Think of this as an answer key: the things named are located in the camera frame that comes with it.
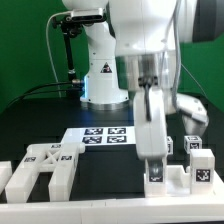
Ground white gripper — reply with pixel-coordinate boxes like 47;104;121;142
133;88;168;175

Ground white chair seat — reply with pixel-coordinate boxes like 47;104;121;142
158;165;199;197

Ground white chair back frame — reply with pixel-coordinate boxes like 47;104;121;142
5;142;85;203

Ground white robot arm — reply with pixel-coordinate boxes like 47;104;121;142
62;0;224;179

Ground white tagged cube left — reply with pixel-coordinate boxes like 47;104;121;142
167;136;173;155

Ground white tagged cube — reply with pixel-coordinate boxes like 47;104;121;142
184;135;202;154
167;136;173;155

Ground white tagged cube right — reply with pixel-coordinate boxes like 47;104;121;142
184;135;202;154

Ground white obstacle fence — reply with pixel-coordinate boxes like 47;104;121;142
0;153;224;224

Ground white tag sheet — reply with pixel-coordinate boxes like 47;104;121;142
61;126;136;146

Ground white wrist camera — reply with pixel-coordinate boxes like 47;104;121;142
177;93;209;136

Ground black cables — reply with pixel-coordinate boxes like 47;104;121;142
4;79;84;109

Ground black camera stand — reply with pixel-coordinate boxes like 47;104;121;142
52;16;82;99

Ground grey camera on stand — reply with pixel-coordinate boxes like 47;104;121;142
71;8;104;21

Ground white camera cable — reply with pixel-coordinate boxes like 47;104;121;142
45;11;73;99

